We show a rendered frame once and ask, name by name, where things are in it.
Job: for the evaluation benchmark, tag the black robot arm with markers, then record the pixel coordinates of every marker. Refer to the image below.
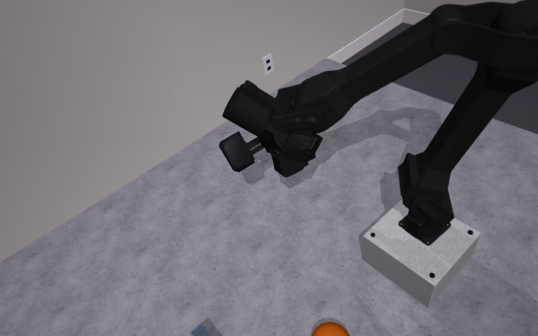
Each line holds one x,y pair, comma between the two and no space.
501,37

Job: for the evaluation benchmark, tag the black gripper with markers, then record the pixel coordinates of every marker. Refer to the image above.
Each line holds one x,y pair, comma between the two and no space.
238,153

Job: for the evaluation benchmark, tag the orange-brown ball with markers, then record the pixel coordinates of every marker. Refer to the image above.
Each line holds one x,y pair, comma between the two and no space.
330,329

